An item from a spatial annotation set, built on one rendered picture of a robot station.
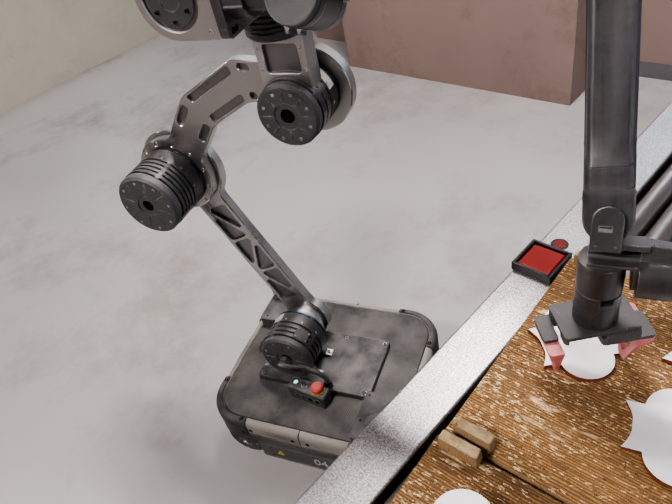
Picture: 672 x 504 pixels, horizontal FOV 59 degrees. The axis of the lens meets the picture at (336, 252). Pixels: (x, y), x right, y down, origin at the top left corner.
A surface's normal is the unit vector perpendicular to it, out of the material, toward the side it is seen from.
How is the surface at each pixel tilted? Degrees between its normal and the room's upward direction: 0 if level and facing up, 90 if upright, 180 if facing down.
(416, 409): 0
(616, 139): 58
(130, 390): 0
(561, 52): 90
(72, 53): 90
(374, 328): 0
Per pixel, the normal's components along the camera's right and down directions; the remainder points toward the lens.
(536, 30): -0.64, 0.58
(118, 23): 0.74, 0.32
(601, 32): -0.44, 0.27
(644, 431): -0.18, -0.75
